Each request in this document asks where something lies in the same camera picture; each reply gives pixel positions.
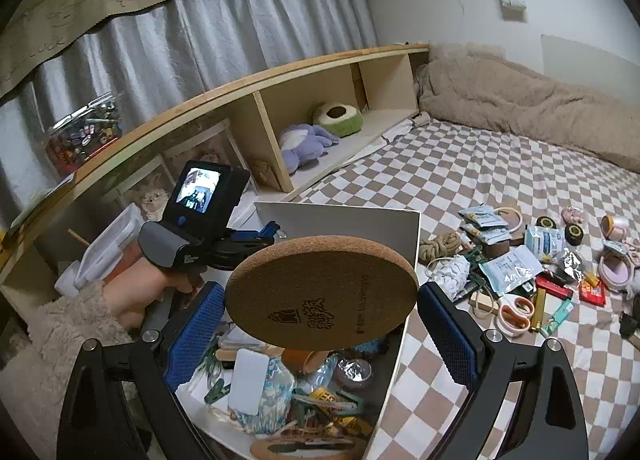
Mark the wooden bedside shelf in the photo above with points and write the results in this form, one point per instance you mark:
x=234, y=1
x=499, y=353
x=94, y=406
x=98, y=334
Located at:
x=385, y=80

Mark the black adapter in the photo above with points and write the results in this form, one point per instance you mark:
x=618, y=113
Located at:
x=630, y=326

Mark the pink floral scrunchie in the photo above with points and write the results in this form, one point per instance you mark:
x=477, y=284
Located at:
x=573, y=214

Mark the gold bar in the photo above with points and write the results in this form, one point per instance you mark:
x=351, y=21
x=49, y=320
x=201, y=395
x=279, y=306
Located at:
x=538, y=311

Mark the brown cup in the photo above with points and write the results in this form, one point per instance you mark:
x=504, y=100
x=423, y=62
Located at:
x=305, y=361

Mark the grey headboard panel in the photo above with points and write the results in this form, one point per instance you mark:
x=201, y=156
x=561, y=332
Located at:
x=590, y=60

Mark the pink scissors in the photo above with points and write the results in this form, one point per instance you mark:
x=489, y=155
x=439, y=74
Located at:
x=515, y=322

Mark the silver foil wrapper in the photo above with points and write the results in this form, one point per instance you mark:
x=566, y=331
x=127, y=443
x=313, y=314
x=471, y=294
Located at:
x=570, y=261

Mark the flat wooden board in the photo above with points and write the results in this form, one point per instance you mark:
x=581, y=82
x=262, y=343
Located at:
x=482, y=301

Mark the wooden hoop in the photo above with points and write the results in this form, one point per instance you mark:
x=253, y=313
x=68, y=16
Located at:
x=521, y=217

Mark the green avocado plush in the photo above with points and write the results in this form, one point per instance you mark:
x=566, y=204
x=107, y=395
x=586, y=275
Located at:
x=337, y=121

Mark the grey curtain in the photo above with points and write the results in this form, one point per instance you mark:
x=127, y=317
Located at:
x=200, y=40

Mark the large blue white foil pouch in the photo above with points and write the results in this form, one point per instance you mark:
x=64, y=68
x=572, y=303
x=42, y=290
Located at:
x=510, y=267

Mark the blue printed mask packet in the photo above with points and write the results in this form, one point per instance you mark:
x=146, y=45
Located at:
x=545, y=241

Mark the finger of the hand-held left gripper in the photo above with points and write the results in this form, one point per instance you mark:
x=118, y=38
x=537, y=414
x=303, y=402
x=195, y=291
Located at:
x=267, y=231
x=240, y=255

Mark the silver foil cup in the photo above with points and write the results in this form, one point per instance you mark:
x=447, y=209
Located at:
x=352, y=371

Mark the clear jar of colourful bits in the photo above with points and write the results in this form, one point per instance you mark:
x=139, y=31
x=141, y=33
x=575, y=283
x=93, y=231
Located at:
x=82, y=135

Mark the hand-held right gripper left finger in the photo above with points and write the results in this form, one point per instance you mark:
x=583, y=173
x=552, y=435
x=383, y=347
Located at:
x=192, y=335

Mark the round cork coaster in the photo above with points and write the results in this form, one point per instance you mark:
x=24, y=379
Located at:
x=320, y=290

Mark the blue printed pouch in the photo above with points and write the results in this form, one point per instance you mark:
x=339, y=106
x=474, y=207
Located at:
x=277, y=390

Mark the beige quilt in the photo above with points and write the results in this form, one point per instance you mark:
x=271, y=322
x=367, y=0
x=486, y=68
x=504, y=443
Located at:
x=525, y=100

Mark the person's left hand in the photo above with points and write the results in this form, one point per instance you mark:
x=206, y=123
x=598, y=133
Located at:
x=130, y=295

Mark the white phone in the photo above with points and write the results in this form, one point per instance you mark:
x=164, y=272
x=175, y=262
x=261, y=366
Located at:
x=245, y=380

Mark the red packet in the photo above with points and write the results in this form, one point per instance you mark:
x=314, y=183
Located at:
x=592, y=291

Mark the person's left forearm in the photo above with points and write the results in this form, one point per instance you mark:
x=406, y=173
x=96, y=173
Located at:
x=60, y=335

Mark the brown cork pad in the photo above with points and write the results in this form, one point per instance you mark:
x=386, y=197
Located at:
x=300, y=446

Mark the green plastic clip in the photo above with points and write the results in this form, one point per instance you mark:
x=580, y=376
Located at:
x=215, y=392

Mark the small blue sachet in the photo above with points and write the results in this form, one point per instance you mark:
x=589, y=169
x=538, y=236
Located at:
x=487, y=233
x=475, y=213

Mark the purple plush toy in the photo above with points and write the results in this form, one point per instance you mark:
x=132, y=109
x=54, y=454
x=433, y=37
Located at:
x=300, y=145

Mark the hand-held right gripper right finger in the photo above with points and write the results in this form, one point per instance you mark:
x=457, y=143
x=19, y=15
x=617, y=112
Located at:
x=450, y=335

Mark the checkered bed sheet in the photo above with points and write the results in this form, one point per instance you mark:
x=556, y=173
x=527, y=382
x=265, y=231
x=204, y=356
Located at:
x=500, y=165

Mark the white storage box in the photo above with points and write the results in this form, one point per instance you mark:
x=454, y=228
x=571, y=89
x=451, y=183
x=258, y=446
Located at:
x=350, y=225

